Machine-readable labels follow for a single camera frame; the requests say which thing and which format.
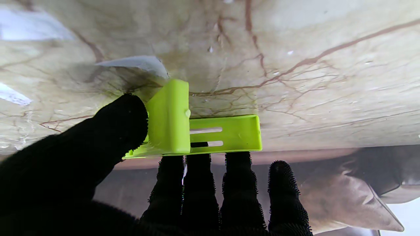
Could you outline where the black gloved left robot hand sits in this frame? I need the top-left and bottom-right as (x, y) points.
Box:
(0, 93), (313, 236)

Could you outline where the lime green sealing clip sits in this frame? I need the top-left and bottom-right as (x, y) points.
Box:
(123, 79), (263, 160)

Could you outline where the brown square sofa cushion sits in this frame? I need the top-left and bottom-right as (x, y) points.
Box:
(295, 160), (405, 234)

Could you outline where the small white paper scrap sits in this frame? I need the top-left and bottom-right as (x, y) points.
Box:
(95, 55), (170, 80)

